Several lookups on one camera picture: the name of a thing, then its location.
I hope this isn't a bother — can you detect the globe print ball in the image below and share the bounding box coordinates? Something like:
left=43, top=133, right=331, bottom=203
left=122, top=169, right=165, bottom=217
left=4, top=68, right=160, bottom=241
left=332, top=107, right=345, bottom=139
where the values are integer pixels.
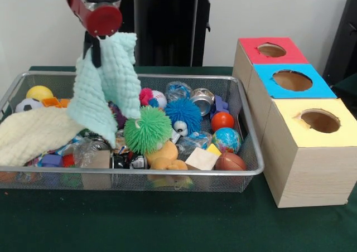
left=211, top=127, right=242, bottom=154

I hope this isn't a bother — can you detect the black and white soccer ball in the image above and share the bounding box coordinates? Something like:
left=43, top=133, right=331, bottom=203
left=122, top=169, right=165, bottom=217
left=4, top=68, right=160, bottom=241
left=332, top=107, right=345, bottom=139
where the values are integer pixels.
left=15, top=98, right=45, bottom=113

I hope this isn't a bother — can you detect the dark green table cloth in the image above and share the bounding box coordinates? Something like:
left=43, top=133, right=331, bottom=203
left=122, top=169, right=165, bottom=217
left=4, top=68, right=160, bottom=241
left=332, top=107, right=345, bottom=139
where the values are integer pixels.
left=331, top=74, right=357, bottom=102
left=0, top=65, right=357, bottom=252

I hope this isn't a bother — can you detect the crushed silver can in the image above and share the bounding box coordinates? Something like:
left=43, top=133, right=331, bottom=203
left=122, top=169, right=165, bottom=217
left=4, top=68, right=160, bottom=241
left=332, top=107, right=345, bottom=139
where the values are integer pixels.
left=190, top=88, right=216, bottom=117

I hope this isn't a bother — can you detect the cream waffle cloth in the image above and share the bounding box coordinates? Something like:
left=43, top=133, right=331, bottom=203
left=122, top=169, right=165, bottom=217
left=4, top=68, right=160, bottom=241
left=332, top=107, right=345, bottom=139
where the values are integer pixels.
left=0, top=106, right=85, bottom=167

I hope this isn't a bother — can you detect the mint green waffle cloth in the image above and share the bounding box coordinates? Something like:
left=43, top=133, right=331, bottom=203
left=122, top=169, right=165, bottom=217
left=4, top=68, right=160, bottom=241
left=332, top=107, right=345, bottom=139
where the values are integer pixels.
left=67, top=32, right=142, bottom=148

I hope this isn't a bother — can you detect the red ball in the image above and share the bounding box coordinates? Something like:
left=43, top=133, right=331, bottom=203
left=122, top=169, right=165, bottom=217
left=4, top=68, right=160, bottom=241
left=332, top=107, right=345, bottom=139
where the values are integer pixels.
left=210, top=112, right=235, bottom=133

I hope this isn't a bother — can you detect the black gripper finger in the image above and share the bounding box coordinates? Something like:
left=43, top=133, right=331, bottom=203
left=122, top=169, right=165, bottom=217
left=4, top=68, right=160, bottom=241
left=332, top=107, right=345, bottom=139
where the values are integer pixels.
left=82, top=32, right=93, bottom=60
left=91, top=37, right=103, bottom=69

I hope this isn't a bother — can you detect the wooden box with three holes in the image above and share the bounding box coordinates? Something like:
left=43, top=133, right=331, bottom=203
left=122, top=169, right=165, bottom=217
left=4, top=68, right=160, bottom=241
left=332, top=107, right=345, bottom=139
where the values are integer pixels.
left=232, top=36, right=357, bottom=209

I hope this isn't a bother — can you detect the pink spiky ball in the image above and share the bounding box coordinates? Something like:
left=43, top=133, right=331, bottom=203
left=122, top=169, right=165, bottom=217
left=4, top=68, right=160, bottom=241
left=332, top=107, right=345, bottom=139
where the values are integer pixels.
left=139, top=88, right=154, bottom=105

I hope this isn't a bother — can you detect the blue spiky ball with eyes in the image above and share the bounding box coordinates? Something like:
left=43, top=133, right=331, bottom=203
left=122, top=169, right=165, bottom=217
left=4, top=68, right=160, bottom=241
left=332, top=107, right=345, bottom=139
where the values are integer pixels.
left=164, top=98, right=203, bottom=133

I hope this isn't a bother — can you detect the brown toy football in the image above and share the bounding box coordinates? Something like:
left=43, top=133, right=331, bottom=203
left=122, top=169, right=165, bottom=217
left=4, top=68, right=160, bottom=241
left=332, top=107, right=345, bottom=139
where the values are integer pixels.
left=214, top=152, right=248, bottom=171

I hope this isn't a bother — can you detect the black upright panel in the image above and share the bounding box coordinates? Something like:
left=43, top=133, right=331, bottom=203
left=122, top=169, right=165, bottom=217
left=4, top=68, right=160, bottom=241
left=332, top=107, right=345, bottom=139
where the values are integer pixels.
left=323, top=0, right=357, bottom=81

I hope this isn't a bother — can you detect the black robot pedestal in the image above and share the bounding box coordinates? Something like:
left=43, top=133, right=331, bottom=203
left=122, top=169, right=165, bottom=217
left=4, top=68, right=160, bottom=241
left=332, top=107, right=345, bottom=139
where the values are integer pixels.
left=118, top=0, right=225, bottom=67

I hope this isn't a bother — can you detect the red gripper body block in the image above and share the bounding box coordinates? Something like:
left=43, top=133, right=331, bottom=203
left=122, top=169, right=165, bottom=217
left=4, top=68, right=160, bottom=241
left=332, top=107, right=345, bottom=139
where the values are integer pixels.
left=65, top=0, right=124, bottom=38

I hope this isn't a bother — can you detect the large green spiky ball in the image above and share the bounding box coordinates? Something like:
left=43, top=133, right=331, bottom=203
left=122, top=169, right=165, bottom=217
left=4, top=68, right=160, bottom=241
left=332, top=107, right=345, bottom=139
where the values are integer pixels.
left=123, top=105, right=173, bottom=155

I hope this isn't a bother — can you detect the yellow ball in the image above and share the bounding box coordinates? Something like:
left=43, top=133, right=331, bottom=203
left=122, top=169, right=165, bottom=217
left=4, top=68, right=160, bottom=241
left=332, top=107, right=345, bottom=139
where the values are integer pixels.
left=26, top=85, right=54, bottom=101

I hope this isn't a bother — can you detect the shallow wire mesh bin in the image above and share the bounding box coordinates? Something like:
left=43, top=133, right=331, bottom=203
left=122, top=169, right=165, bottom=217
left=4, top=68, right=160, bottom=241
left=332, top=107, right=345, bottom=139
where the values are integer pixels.
left=0, top=70, right=265, bottom=193

